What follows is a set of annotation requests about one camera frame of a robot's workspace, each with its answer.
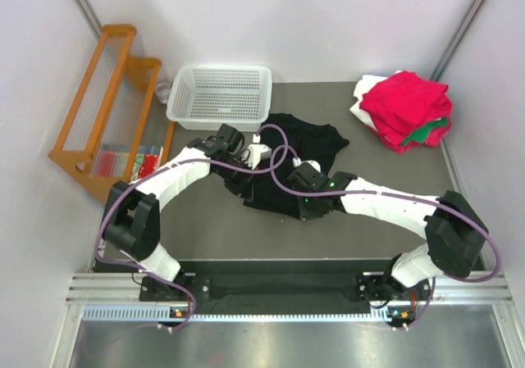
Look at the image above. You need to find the black t shirt blue logo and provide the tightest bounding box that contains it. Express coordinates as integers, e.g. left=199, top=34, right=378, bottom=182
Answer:
left=221, top=112, right=350, bottom=221

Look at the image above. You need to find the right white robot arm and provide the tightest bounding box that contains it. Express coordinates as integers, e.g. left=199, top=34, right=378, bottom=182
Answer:
left=288, top=159, right=487, bottom=302

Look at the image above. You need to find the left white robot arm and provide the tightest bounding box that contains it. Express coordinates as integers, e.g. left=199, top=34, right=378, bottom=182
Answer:
left=97, top=125, right=272, bottom=301

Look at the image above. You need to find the red box in rack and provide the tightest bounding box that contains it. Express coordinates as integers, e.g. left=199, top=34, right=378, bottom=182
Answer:
left=92, top=142, right=164, bottom=180

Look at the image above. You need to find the white plastic perforated basket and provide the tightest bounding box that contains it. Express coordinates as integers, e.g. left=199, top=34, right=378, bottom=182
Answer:
left=166, top=65, right=273, bottom=132

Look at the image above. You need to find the small clear plastic cup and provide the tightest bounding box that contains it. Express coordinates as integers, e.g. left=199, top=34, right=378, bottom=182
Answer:
left=155, top=82, right=171, bottom=105

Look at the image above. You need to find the green folded t shirt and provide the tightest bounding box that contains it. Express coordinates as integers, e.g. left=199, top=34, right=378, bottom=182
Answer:
left=401, top=117, right=449, bottom=147

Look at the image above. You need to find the red folded t shirt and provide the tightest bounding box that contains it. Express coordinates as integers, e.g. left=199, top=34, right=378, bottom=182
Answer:
left=370, top=70, right=453, bottom=154

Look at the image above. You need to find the white folded t shirt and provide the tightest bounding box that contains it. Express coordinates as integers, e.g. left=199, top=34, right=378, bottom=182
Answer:
left=349, top=70, right=401, bottom=133

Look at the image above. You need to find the orange wooden rack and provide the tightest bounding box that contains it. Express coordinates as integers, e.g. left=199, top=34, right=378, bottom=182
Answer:
left=48, top=24, right=175, bottom=202

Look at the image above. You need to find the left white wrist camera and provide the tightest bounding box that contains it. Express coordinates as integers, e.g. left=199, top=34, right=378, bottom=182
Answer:
left=241, top=134, right=272, bottom=170

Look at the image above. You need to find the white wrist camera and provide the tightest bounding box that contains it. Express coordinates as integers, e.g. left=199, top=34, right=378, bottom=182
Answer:
left=292, top=157, right=322, bottom=172
left=241, top=134, right=272, bottom=170

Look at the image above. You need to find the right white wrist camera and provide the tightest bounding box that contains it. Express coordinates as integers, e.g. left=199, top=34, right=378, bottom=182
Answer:
left=292, top=157, right=322, bottom=172

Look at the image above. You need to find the white slotted cable duct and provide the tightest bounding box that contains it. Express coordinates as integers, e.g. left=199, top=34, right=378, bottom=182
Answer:
left=83, top=305, right=413, bottom=324

